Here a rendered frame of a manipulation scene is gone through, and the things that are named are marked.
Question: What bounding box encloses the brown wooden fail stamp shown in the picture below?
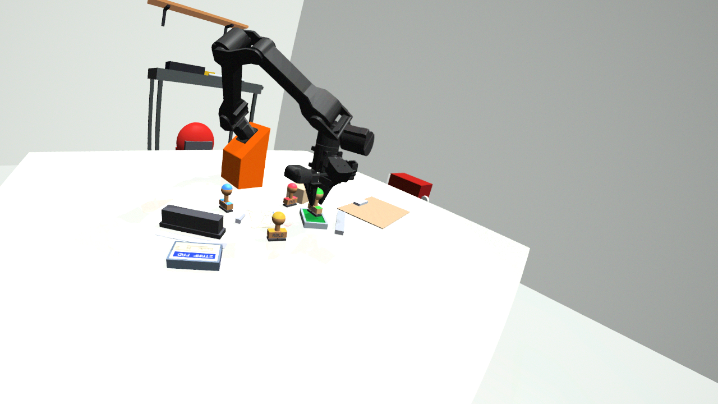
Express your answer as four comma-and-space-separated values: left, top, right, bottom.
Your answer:
283, 183, 298, 208

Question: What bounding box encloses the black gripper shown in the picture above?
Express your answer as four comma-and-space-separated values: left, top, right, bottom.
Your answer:
284, 143, 341, 206

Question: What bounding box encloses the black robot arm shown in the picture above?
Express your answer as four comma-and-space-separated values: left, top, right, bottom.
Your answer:
211, 27, 374, 183

